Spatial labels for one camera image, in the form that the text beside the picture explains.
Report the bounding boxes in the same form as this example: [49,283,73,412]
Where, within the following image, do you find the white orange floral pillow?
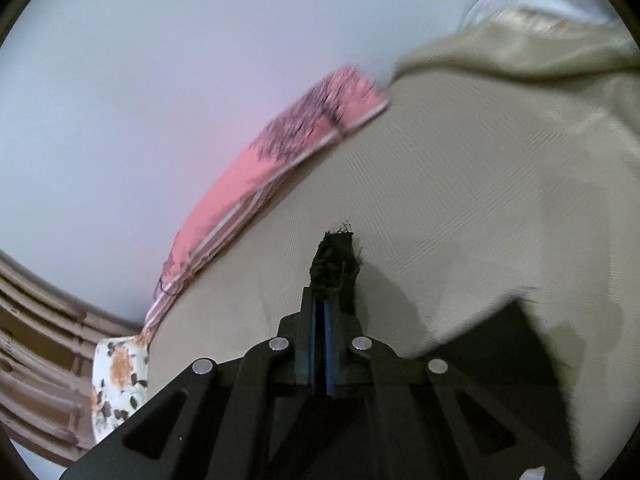
[90,332,152,447]

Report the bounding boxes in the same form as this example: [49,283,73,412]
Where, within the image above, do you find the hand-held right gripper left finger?
[60,286,321,480]

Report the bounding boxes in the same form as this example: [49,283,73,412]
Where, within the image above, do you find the pink tree print pillow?
[144,63,391,330]

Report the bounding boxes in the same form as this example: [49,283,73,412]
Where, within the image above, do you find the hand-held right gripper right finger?
[320,299,582,480]

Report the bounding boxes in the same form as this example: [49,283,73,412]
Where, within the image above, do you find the black pants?
[309,219,583,480]

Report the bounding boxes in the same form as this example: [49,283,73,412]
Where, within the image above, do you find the brown striped curtain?
[0,249,145,467]

